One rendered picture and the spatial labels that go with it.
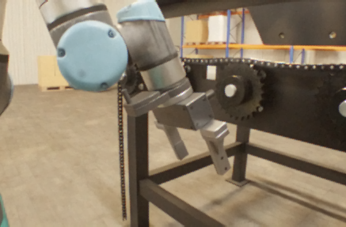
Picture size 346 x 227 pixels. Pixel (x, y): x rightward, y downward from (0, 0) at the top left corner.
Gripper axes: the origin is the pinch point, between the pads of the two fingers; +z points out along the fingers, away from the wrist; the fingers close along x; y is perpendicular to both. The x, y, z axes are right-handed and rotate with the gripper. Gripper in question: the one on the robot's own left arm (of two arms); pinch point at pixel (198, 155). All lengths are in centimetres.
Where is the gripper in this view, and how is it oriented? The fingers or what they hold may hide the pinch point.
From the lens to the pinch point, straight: 52.1
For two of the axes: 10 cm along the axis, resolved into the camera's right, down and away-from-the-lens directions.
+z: 3.8, 8.7, 3.1
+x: -5.5, -0.6, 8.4
